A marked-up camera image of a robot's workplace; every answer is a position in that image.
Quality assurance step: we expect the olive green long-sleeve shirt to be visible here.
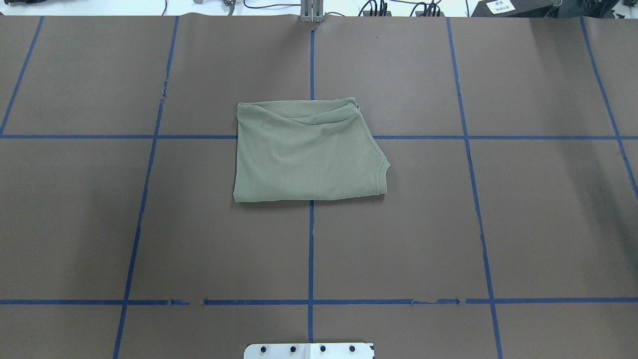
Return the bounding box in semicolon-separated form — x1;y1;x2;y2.
233;97;390;203

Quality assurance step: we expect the black monitor with label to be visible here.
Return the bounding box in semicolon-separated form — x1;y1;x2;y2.
470;0;563;18

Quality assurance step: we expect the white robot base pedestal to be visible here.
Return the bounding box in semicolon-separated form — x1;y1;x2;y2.
243;343;375;359

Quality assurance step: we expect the grey aluminium frame post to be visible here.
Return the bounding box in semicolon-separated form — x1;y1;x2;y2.
300;0;325;23

